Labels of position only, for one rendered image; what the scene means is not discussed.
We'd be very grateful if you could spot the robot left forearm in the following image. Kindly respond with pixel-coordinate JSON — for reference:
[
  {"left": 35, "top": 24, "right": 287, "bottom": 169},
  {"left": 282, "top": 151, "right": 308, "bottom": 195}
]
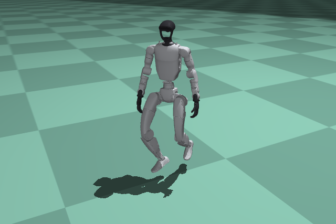
[{"left": 190, "top": 70, "right": 200, "bottom": 99}]

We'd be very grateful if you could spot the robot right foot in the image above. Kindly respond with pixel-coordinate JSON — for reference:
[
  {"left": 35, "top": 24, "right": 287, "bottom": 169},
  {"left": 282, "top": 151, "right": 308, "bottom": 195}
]
[{"left": 151, "top": 156, "right": 170, "bottom": 173}]

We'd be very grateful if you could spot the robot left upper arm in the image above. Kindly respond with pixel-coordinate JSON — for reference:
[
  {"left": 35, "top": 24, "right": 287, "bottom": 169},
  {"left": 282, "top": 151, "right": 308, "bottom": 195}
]
[{"left": 179, "top": 46, "right": 195, "bottom": 78}]

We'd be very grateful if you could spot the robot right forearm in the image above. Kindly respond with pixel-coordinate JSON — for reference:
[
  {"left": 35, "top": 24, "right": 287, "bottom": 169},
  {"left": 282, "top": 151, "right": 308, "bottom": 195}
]
[{"left": 137, "top": 67, "right": 149, "bottom": 95}]

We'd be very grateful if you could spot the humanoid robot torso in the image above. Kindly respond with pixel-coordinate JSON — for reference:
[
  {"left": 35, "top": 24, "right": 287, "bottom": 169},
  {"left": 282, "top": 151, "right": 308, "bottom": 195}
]
[{"left": 154, "top": 41, "right": 182, "bottom": 103}]

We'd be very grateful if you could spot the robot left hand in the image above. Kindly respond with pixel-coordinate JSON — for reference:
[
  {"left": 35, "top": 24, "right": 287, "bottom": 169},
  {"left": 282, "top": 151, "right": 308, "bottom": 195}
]
[{"left": 190, "top": 94, "right": 200, "bottom": 118}]

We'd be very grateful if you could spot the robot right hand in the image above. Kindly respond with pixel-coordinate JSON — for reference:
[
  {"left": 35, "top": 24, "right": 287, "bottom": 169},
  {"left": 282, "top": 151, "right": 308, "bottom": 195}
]
[{"left": 136, "top": 90, "right": 143, "bottom": 113}]

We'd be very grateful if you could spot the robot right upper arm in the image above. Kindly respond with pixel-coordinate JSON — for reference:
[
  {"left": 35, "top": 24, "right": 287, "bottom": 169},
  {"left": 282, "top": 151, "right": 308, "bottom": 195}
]
[{"left": 143, "top": 45, "right": 156, "bottom": 75}]

